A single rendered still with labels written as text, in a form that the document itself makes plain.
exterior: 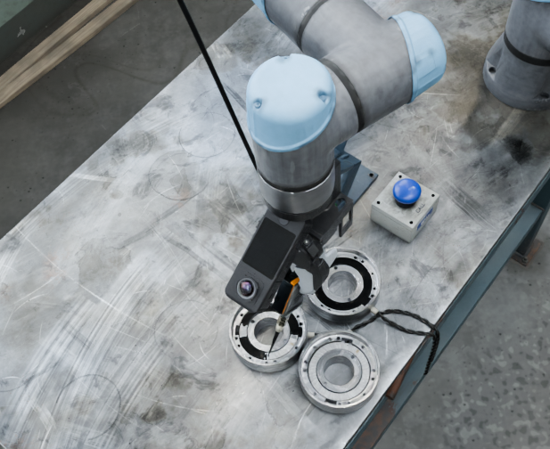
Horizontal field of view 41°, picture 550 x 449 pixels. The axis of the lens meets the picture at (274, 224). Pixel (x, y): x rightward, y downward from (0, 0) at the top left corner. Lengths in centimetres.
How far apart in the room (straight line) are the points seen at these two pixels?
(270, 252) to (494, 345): 122
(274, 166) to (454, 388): 127
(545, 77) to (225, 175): 52
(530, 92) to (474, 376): 86
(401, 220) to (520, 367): 92
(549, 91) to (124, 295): 73
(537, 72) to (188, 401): 71
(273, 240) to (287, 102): 19
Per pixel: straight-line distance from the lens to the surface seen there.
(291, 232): 74
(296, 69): 62
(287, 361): 97
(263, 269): 75
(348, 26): 69
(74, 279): 112
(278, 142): 62
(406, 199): 104
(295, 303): 91
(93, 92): 243
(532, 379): 190
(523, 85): 122
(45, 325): 110
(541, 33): 115
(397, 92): 67
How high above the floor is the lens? 175
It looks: 59 degrees down
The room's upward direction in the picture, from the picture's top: 8 degrees counter-clockwise
